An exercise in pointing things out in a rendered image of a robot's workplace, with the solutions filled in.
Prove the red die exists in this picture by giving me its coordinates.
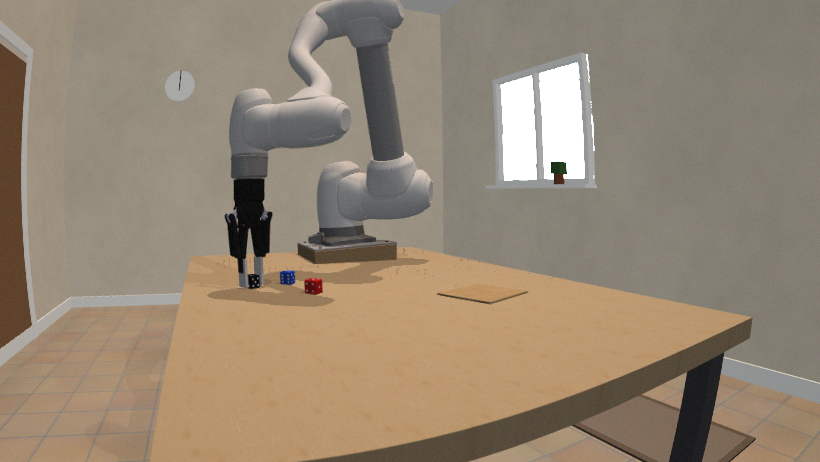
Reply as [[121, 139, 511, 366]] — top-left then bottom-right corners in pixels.
[[305, 278, 323, 294]]

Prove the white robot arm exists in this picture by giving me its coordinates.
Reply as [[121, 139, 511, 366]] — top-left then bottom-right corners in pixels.
[[229, 0, 433, 247]]

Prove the blue die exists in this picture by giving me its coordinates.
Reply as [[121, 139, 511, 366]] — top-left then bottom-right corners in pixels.
[[280, 271, 295, 285]]

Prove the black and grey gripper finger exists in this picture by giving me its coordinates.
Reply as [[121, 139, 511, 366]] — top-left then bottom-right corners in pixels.
[[250, 209, 273, 285], [225, 209, 252, 288]]

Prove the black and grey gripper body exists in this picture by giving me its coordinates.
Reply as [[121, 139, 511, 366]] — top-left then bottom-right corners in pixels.
[[233, 179, 265, 225]]

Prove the brown mat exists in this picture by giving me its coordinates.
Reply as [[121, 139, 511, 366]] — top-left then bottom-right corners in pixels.
[[437, 284, 528, 304]]

